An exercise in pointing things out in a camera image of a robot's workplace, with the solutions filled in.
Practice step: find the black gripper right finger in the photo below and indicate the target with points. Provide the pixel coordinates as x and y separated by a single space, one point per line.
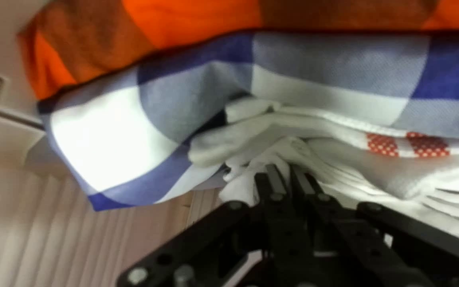
358 244

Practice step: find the orange towel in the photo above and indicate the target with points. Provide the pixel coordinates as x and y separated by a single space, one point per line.
187 21

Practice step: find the blue white checked towel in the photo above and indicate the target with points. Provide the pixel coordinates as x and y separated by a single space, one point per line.
124 137

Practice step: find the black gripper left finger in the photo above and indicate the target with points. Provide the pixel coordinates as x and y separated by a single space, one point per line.
231 244

